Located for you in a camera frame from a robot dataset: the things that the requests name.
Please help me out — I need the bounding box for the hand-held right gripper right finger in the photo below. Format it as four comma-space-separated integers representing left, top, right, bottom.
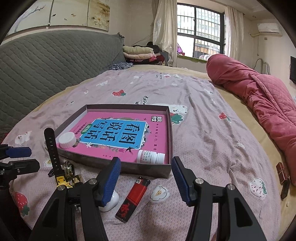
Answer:
171, 156, 258, 241

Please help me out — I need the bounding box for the cream folded blanket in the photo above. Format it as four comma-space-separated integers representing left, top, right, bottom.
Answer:
122, 45, 151, 55

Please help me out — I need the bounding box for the pink folded blanket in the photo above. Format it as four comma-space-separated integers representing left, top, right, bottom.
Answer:
124, 53, 155, 61

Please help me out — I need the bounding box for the barred window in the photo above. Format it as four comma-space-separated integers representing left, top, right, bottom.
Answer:
177, 3, 226, 59

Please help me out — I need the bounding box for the yellow watch with black strap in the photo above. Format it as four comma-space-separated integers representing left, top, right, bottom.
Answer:
44, 127, 71, 189

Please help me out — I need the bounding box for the grey quilted headboard cover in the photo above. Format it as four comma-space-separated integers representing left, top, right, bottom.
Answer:
0, 30, 126, 137

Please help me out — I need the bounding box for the white round bottle cap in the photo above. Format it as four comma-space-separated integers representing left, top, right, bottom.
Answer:
58, 132, 77, 149

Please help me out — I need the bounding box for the floral wall painting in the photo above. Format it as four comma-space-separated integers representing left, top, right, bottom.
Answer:
5, 0, 110, 36

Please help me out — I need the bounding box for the gold ribbed metal cap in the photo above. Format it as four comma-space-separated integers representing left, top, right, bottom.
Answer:
63, 162, 75, 180

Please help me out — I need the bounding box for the dark clothing pile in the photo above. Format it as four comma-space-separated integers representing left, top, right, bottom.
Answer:
146, 42, 165, 54

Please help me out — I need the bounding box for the white sheer curtain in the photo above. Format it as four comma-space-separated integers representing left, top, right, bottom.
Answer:
153, 0, 178, 67
225, 6, 244, 59

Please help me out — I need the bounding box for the black and gold box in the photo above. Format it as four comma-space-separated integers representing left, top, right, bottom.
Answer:
69, 175, 85, 186

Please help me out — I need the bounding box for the metal frame chair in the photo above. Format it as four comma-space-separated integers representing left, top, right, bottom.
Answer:
254, 58, 271, 75

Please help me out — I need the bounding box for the shallow grey cardboard box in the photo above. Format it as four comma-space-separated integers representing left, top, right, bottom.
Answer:
56, 104, 174, 178

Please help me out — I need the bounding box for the small dark case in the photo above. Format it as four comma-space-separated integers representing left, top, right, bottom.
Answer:
280, 179, 290, 200

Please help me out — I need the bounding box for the red patterned folded cloth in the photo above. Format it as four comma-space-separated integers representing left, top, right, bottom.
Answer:
134, 55, 166, 66

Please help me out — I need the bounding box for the pink quilted duvet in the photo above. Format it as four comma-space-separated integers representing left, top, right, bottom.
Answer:
206, 54, 296, 163

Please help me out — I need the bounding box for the white air conditioner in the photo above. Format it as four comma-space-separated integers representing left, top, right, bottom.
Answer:
257, 23, 279, 33

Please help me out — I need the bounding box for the red and black lighter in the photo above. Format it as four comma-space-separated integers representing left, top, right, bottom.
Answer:
115, 176, 151, 223

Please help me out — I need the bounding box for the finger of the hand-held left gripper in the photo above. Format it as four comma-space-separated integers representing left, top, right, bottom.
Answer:
0, 144, 32, 160
0, 159, 40, 183

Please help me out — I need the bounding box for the blue patterned cloth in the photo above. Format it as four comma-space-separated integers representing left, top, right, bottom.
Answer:
109, 62, 134, 70

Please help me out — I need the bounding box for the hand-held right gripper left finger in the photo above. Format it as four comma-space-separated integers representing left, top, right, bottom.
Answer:
29, 157, 122, 241

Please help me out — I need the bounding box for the beige bed sheet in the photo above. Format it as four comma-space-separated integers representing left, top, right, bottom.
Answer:
0, 64, 296, 241

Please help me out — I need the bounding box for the pink book with blue label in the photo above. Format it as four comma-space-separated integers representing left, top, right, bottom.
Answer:
62, 111, 171, 165

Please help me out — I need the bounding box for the black wall television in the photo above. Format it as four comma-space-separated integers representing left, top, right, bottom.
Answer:
290, 56, 296, 84

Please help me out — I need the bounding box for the small brown lipstick box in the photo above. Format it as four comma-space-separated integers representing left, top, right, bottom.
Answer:
276, 162, 290, 185

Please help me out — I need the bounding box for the pink strawberry print blanket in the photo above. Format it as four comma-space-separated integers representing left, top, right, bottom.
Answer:
1, 68, 281, 241

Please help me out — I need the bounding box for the small white pill bottle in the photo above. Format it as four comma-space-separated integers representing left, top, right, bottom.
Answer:
136, 149, 166, 164

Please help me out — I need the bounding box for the white earbud case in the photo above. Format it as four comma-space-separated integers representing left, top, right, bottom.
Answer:
100, 191, 119, 212

